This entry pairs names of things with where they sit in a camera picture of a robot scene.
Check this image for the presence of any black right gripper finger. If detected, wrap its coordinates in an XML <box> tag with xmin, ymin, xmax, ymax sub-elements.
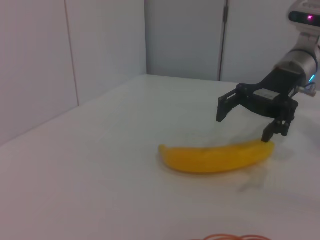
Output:
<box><xmin>261</xmin><ymin>117</ymin><xmax>292</xmax><ymax>144</ymax></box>
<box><xmin>216</xmin><ymin>88</ymin><xmax>245</xmax><ymax>124</ymax></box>

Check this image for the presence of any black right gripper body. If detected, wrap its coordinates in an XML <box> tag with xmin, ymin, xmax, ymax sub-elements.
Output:
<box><xmin>235</xmin><ymin>67</ymin><xmax>308</xmax><ymax>121</ymax></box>

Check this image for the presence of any yellow banana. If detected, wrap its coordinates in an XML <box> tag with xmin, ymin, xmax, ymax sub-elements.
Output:
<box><xmin>157</xmin><ymin>139</ymin><xmax>276</xmax><ymax>175</ymax></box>

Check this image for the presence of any orange wire basket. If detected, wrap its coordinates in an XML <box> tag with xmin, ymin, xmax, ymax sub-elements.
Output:
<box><xmin>201</xmin><ymin>233</ymin><xmax>272</xmax><ymax>240</ymax></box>

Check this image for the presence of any white door panel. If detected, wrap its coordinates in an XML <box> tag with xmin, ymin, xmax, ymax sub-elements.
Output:
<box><xmin>144</xmin><ymin>0</ymin><xmax>229</xmax><ymax>82</ymax></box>

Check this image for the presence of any gray cable with metal plug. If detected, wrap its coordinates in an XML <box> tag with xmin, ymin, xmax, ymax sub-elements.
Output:
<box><xmin>298</xmin><ymin>81</ymin><xmax>319</xmax><ymax>97</ymax></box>

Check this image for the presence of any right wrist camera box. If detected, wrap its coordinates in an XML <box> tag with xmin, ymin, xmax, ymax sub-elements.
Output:
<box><xmin>288</xmin><ymin>0</ymin><xmax>320</xmax><ymax>26</ymax></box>

